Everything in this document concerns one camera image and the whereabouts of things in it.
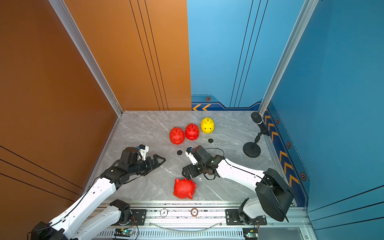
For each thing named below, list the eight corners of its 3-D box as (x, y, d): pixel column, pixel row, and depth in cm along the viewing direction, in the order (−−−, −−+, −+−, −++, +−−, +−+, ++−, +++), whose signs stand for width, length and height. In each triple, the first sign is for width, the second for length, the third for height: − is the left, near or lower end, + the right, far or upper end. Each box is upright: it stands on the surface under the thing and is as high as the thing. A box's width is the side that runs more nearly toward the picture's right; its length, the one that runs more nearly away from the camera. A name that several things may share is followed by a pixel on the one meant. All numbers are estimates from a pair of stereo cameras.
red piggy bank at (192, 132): (185, 142, 103) (184, 134, 96) (186, 131, 109) (185, 123, 102) (199, 142, 103) (199, 134, 96) (199, 131, 109) (199, 123, 102)
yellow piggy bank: (201, 135, 107) (201, 127, 100) (201, 125, 114) (201, 117, 106) (213, 135, 107) (214, 127, 100) (212, 125, 113) (213, 117, 106)
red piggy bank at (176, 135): (171, 147, 101) (168, 139, 94) (172, 135, 108) (170, 127, 100) (183, 146, 101) (182, 139, 94) (184, 135, 108) (183, 127, 100)
